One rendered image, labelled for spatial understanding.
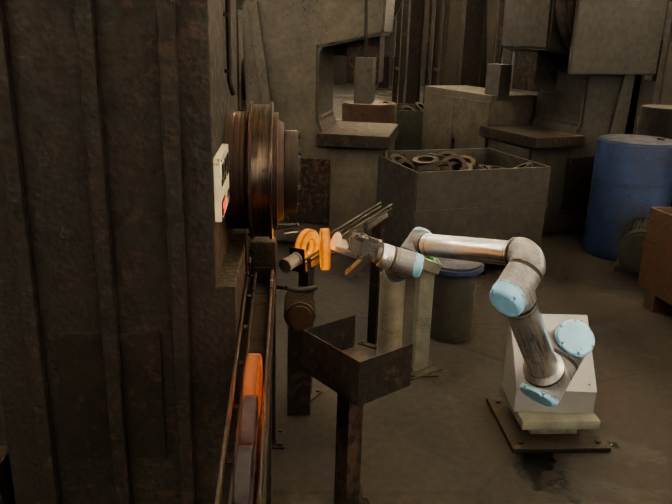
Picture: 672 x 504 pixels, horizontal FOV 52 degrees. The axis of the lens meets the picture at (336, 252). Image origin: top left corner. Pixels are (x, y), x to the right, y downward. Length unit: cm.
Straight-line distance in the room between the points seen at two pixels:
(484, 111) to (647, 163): 153
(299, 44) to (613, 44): 232
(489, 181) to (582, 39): 136
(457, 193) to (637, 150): 142
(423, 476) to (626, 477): 77
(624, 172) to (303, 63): 243
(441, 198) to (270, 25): 173
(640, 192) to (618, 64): 100
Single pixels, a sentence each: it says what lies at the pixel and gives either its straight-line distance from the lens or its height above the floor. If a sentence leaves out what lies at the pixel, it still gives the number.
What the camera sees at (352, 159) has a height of 70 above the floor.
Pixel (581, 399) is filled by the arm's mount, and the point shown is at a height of 18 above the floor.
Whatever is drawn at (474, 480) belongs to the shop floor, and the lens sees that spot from 273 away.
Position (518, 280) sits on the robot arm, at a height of 86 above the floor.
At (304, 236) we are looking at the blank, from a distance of 285.
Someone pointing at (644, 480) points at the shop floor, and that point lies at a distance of 295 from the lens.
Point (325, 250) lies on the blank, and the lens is 241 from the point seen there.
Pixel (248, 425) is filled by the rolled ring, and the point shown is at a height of 72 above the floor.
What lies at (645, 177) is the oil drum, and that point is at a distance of 538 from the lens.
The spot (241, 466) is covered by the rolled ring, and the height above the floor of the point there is 72.
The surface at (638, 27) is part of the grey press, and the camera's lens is 582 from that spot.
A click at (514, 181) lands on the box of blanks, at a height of 65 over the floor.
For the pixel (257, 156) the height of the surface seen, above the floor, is 120.
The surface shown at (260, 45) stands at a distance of 507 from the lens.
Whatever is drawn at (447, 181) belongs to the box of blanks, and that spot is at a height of 67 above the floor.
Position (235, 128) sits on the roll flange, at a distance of 224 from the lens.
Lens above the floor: 158
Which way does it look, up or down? 18 degrees down
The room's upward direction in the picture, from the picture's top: 2 degrees clockwise
